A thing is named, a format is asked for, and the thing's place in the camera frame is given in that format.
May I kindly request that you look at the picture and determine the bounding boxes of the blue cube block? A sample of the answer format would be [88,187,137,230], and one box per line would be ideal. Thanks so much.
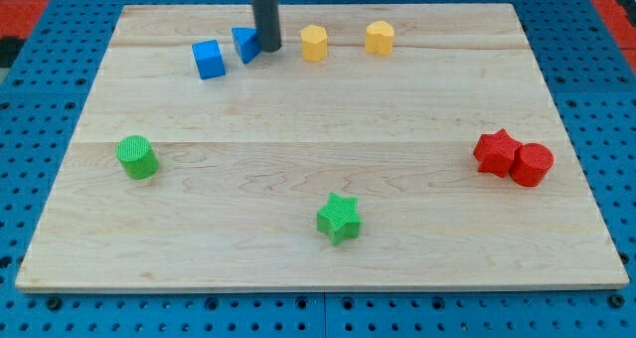
[191,40,226,80]

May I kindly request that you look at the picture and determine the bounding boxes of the yellow hexagon block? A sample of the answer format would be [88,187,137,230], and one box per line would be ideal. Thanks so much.
[300,25,328,63]

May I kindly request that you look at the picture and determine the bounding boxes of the green cylinder block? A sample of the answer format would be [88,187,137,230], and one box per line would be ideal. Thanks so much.
[115,135,159,180]

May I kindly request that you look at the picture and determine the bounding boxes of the red star block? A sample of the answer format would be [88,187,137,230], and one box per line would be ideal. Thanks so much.
[473,129,523,178]

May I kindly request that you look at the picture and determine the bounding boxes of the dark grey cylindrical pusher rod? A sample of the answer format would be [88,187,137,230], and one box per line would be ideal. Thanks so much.
[251,0,282,53]

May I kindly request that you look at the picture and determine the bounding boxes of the light wooden board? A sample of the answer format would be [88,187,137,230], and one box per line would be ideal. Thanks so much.
[15,3,629,293]

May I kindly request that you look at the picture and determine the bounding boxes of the red cylinder block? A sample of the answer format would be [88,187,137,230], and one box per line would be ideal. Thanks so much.
[509,143,555,187]

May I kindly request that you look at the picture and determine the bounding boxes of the green star block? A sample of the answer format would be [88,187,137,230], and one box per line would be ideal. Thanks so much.
[316,193,362,247]

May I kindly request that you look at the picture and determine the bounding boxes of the blue triangle block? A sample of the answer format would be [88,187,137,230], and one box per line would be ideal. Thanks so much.
[231,27,261,65]

